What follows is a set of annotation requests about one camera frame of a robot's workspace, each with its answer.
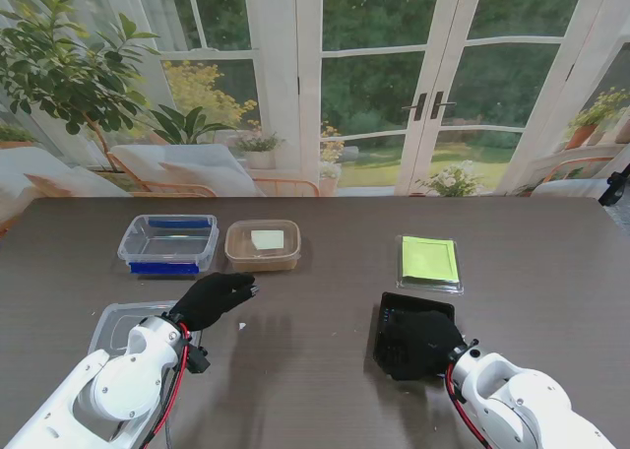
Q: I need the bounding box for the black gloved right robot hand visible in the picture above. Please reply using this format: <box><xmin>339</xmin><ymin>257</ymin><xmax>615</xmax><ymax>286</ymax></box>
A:
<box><xmin>386</xmin><ymin>309</ymin><xmax>469</xmax><ymax>382</ymax></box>

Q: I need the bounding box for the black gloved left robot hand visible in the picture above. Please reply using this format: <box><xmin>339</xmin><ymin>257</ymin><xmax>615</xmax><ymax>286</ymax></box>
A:
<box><xmin>169</xmin><ymin>272</ymin><xmax>260</xmax><ymax>332</ymax></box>

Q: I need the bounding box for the black plastic container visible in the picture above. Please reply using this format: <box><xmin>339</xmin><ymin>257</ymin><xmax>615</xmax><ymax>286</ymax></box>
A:
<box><xmin>372</xmin><ymin>291</ymin><xmax>457</xmax><ymax>379</ymax></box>

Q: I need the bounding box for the brown translucent container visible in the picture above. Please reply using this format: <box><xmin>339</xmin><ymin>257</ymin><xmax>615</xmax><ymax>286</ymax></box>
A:
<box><xmin>224</xmin><ymin>219</ymin><xmax>302</xmax><ymax>274</ymax></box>

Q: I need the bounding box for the small clear lid white label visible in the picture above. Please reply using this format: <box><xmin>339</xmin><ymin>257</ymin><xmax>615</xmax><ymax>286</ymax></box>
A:
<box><xmin>225</xmin><ymin>219</ymin><xmax>301</xmax><ymax>262</ymax></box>

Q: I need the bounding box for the clear container with blue clips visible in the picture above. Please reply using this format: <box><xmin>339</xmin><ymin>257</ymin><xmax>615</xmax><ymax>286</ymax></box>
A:
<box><xmin>116</xmin><ymin>214</ymin><xmax>221</xmax><ymax>277</ymax></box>

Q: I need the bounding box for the clear lid with green sheet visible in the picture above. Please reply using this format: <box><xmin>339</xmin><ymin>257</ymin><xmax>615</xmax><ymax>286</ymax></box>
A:
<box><xmin>396</xmin><ymin>234</ymin><xmax>466</xmax><ymax>296</ymax></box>

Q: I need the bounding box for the large clear lid blue sticker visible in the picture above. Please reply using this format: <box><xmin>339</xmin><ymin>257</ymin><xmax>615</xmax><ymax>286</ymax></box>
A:
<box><xmin>88</xmin><ymin>299</ymin><xmax>203</xmax><ymax>359</ymax></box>

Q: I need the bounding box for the black tripod stand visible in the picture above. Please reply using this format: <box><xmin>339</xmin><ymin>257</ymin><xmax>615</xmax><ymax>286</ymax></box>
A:
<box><xmin>598</xmin><ymin>171</ymin><xmax>630</xmax><ymax>207</ymax></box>

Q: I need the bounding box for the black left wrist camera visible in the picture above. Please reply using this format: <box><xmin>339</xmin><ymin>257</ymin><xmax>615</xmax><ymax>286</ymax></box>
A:
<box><xmin>186</xmin><ymin>343</ymin><xmax>212</xmax><ymax>374</ymax></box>

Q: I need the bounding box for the red cable on right arm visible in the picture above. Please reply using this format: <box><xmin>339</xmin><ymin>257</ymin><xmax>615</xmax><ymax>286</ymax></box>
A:
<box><xmin>445</xmin><ymin>364</ymin><xmax>486</xmax><ymax>449</ymax></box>

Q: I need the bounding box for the red cable on arm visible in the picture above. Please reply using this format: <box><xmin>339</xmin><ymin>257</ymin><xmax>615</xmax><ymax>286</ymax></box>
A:
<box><xmin>445</xmin><ymin>364</ymin><xmax>486</xmax><ymax>449</ymax></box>
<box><xmin>142</xmin><ymin>323</ymin><xmax>193</xmax><ymax>449</ymax></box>

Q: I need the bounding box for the red cable on left arm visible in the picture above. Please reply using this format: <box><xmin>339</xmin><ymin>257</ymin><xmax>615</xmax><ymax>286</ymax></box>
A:
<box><xmin>142</xmin><ymin>323</ymin><xmax>193</xmax><ymax>449</ymax></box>

